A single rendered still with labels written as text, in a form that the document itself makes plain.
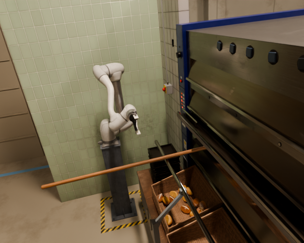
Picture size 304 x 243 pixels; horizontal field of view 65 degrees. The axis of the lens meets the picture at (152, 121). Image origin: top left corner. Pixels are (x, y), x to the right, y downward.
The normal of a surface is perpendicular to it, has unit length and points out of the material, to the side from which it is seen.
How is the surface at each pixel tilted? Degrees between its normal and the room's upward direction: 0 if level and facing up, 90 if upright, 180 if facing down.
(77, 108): 90
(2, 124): 90
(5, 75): 90
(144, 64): 90
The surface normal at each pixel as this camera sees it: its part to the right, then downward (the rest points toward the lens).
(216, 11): 0.20, 0.40
